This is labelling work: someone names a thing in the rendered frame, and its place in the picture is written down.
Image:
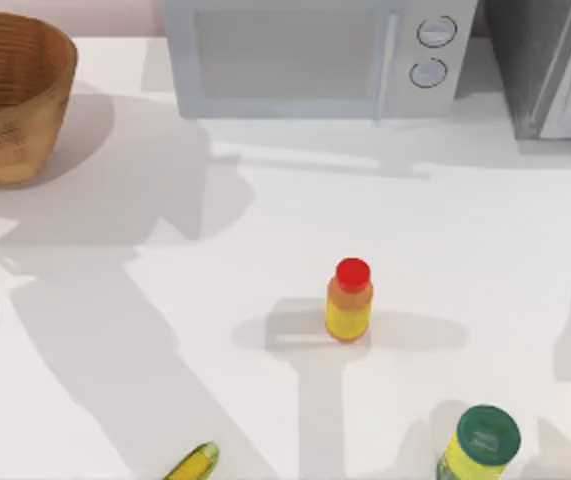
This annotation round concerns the orange bottle with red cap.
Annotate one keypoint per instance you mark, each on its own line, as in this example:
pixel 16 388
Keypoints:
pixel 349 305

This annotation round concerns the microwave door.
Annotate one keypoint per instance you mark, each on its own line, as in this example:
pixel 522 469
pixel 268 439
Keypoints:
pixel 280 60

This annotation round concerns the pale microwave oven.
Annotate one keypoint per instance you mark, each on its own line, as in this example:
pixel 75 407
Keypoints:
pixel 315 55

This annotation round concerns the microwave knob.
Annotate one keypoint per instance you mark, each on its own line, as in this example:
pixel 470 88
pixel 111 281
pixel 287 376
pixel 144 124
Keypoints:
pixel 428 73
pixel 436 31

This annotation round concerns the yellow and green bottle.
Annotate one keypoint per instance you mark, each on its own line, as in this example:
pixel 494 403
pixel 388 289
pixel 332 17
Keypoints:
pixel 192 464

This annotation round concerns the wooden basket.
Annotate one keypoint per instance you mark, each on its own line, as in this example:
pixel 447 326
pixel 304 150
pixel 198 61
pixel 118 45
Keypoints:
pixel 25 135

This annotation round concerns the yellow bottle with green cap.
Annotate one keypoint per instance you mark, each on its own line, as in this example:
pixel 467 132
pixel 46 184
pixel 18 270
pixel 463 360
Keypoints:
pixel 480 445

